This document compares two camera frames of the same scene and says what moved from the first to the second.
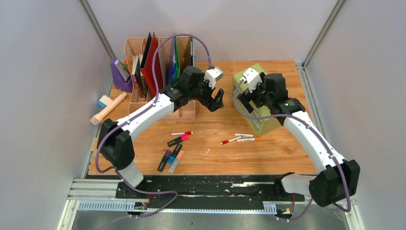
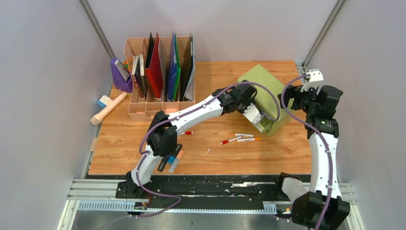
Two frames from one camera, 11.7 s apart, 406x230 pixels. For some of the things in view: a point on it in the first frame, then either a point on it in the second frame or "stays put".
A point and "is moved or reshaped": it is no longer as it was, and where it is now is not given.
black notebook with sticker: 140,65 is moved or reshaped
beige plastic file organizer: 155,63 stays put
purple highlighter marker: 164,160 stays put
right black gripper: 250,96 → 291,92
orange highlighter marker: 176,161 stays put
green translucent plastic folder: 177,64 stays put
